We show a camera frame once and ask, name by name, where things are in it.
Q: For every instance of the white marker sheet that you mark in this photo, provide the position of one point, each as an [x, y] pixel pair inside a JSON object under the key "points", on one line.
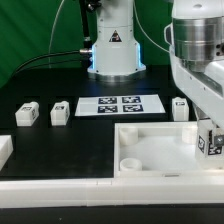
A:
{"points": [[119, 105]]}

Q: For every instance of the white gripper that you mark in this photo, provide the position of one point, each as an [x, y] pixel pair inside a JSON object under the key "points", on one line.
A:
{"points": [[206, 92]]}

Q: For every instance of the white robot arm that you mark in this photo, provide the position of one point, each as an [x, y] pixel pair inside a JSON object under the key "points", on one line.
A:
{"points": [[196, 48]]}

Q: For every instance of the white square tabletop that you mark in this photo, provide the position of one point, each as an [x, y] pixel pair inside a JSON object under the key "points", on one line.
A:
{"points": [[159, 149]]}

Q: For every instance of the white front obstacle bar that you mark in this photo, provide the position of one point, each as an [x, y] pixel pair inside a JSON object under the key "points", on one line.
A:
{"points": [[117, 191]]}

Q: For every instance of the white obstacle bar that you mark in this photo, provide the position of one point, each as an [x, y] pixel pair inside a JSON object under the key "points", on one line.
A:
{"points": [[6, 149], [117, 191]]}

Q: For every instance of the green backdrop curtain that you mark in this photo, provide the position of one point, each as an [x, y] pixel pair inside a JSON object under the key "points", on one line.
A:
{"points": [[30, 28]]}

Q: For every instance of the white left obstacle bar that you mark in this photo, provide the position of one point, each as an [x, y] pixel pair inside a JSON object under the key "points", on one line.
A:
{"points": [[6, 149]]}

